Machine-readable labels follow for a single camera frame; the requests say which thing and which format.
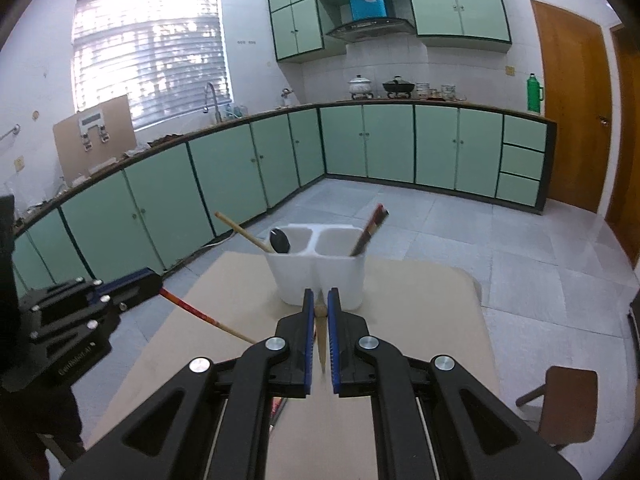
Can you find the blue box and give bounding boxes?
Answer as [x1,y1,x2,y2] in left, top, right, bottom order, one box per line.
[349,0,389,20]

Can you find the dark red-tipped chopsticks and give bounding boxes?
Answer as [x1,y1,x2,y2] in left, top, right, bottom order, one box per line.
[349,203,385,257]

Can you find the wooden door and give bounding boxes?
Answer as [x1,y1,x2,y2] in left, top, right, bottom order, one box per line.
[530,0,614,215]

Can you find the kitchen faucet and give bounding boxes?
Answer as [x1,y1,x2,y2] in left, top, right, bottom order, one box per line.
[202,81,225,124]

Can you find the green wall cabinets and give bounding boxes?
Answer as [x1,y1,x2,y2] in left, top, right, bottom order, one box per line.
[266,0,513,65]

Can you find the black wok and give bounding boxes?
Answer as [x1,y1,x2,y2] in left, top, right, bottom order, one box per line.
[382,76,416,99]

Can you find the dark brown chopstick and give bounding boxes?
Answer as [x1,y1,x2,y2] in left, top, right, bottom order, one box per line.
[354,208,390,257]

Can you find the white two-compartment utensil holder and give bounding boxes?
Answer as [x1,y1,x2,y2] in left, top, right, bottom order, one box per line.
[263,223,367,310]

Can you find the white pot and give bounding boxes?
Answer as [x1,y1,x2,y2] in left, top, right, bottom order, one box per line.
[348,74,374,100]

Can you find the brown chair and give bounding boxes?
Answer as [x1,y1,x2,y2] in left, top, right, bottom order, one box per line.
[515,365,600,452]

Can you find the light bamboo chopstick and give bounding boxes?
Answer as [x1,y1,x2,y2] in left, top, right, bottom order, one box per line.
[214,211,274,254]
[315,300,329,374]

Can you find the range hood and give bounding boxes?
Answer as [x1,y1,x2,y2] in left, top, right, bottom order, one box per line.
[326,17,416,44]

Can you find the green thermos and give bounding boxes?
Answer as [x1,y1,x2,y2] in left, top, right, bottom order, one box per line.
[526,73,545,114]

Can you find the green base cabinets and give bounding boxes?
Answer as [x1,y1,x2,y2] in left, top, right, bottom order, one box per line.
[10,101,557,302]

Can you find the window with blinds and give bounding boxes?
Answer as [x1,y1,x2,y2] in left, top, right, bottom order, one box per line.
[71,0,233,131]

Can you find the black spoon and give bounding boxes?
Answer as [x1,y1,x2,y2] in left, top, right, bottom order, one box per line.
[269,228,292,255]

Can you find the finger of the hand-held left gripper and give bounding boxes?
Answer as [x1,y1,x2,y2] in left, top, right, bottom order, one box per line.
[27,273,164,347]
[94,267,155,292]

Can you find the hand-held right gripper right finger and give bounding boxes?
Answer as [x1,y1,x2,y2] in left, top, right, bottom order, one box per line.
[326,287,583,480]

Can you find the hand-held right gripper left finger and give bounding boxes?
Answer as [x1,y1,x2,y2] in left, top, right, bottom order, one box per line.
[60,287,317,480]

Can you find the cardboard sheet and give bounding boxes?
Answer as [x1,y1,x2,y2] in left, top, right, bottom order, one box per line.
[52,94,137,184]

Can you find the white bracket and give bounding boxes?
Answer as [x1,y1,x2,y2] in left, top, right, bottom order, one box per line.
[77,112,112,150]

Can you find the glass jars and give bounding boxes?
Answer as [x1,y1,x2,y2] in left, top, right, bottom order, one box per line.
[416,81,469,101]

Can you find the red-ended bamboo chopstick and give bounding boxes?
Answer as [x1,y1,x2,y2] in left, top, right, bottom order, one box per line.
[160,287,257,345]

